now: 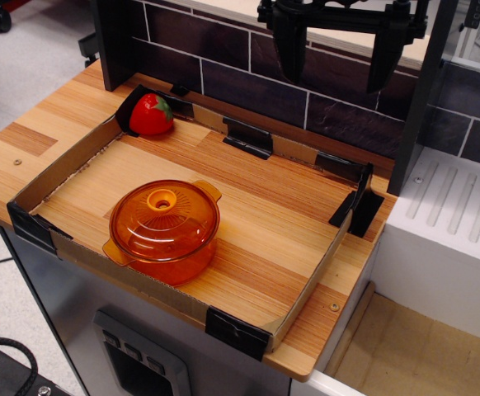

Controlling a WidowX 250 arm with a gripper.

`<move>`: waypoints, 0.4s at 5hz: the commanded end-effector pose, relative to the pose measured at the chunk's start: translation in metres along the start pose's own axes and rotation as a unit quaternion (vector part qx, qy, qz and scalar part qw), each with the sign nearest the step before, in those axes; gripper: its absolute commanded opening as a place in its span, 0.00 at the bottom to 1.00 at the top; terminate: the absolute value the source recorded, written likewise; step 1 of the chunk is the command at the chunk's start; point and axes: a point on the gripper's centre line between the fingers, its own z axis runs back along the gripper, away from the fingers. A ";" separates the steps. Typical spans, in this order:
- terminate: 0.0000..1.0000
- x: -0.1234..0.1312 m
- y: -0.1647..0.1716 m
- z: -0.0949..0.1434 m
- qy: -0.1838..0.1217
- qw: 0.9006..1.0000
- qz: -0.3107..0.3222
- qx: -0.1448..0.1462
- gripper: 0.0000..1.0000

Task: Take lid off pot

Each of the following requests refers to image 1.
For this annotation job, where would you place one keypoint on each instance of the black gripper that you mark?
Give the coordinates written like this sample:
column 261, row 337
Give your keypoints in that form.
column 290, row 20

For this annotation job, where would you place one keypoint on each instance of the orange transparent pot lid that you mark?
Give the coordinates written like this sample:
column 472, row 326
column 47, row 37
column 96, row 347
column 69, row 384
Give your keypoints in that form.
column 166, row 220

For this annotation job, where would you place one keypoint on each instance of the cardboard fence with black tape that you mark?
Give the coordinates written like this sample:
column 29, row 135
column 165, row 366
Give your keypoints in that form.
column 294, row 236

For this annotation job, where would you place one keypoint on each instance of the grey oven control panel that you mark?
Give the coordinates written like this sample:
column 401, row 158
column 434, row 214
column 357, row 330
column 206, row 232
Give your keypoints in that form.
column 141, row 366

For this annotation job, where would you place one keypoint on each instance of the orange transparent pot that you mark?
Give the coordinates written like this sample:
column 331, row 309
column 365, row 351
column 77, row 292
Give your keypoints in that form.
column 172, row 273

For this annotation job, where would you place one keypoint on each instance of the red plastic strawberry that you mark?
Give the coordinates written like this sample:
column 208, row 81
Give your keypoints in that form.
column 151, row 115

